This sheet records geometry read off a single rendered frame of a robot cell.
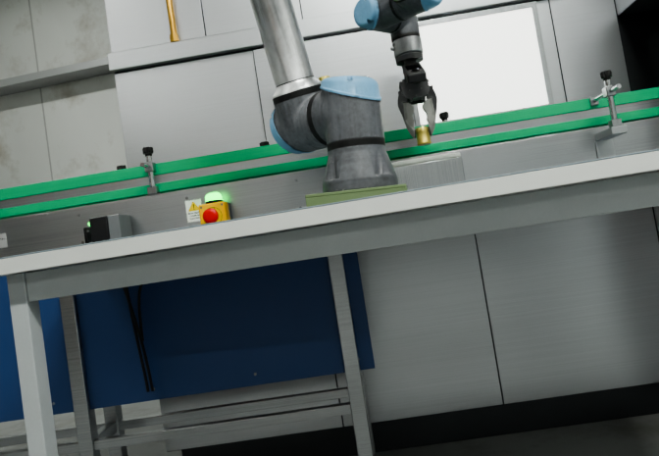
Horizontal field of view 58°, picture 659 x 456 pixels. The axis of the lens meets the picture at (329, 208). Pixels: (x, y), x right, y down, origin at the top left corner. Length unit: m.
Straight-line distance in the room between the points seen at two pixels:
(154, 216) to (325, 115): 0.67
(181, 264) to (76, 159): 4.38
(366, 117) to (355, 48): 0.81
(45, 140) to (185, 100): 3.79
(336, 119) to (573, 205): 0.46
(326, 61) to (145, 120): 0.62
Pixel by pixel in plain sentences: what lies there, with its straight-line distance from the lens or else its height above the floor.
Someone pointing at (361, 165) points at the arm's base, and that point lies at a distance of 1.12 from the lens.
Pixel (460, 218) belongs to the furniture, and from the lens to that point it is 1.12.
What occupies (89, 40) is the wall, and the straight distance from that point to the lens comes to 5.70.
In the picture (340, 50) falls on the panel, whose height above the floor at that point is 1.27.
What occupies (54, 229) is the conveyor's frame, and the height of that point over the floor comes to 0.83.
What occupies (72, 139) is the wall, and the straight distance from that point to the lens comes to 5.60.
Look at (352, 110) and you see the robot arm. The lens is 1.15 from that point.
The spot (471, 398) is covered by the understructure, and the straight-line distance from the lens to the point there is 1.97.
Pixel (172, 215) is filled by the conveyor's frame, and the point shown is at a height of 0.82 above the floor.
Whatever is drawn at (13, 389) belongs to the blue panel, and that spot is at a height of 0.41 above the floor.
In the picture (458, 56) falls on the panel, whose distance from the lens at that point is 1.96.
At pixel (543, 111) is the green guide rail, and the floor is 0.95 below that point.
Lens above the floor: 0.68
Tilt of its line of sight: 3 degrees up
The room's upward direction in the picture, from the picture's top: 9 degrees counter-clockwise
